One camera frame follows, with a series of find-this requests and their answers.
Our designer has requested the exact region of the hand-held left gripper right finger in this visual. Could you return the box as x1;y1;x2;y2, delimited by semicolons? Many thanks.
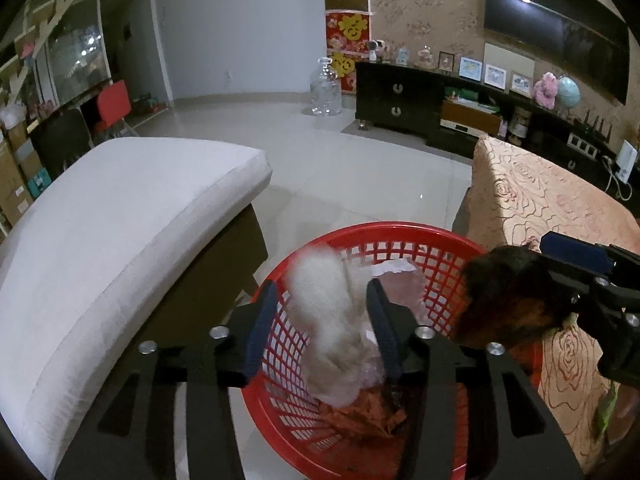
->
366;279;583;480

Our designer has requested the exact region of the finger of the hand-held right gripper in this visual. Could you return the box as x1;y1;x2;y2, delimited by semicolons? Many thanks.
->
539;231;640;311

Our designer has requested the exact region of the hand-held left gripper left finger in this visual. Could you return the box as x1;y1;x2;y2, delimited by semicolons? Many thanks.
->
55;280;279;480

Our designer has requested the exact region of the white fluffy garment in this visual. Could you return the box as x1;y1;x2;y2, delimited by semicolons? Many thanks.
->
289;249;366;406

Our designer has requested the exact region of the dark brown garment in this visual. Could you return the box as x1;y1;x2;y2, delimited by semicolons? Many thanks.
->
457;246;576;351

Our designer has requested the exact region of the red plastic basket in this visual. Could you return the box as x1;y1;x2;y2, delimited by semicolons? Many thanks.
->
241;221;546;480

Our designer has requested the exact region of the clear plastic bag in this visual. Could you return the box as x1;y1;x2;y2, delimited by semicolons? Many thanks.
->
350;260;436;391

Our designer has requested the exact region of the green scrap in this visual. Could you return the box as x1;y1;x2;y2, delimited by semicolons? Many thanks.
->
594;380;621;433

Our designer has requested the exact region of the orange wrapper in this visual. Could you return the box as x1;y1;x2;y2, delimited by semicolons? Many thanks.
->
320;390;408;441

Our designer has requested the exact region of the white power strip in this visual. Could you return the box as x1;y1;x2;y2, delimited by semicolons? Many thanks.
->
567;132;598;156

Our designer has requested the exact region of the light blue globe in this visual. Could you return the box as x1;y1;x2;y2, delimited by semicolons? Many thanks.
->
556;75;582;111

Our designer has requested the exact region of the white cushioned bench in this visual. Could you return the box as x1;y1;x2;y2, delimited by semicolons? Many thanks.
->
0;136;273;478

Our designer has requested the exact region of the pink plush toy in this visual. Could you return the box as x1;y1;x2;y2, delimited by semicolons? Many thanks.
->
532;72;560;108

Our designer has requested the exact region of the orange and white box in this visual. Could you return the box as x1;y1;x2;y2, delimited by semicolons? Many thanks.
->
441;100;502;136

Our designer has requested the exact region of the cream board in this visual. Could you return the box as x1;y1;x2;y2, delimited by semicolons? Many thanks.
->
484;42;536;86

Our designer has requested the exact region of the black media cabinet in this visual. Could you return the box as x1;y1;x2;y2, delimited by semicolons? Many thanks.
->
354;60;640;211

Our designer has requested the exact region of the large glass jar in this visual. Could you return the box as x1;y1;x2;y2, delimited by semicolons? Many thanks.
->
309;56;344;117

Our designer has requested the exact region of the red chair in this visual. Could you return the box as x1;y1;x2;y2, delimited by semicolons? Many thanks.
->
95;80;133;136

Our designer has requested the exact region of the black chair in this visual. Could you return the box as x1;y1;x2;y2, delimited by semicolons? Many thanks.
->
30;109;96;181

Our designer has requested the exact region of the stack of cardboard boxes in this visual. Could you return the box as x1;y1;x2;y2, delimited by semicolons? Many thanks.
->
0;120;51;241

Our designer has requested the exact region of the white wall adapter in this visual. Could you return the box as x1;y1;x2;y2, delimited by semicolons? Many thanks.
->
617;140;638;183

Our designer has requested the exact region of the small picture frame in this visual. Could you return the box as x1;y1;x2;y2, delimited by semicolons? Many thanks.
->
510;70;533;97

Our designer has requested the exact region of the white picture frame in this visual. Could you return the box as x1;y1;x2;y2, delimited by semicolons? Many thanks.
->
483;63;507;89

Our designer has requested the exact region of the blue picture frame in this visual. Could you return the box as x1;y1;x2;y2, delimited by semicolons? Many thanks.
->
457;57;483;83

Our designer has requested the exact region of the black wall television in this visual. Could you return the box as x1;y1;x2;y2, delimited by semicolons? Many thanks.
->
482;0;631;106

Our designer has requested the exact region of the red festive wall decoration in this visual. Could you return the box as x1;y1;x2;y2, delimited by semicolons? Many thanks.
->
325;10;372;95

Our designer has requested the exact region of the wooden wall shelf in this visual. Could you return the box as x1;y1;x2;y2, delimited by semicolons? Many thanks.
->
0;0;88;106

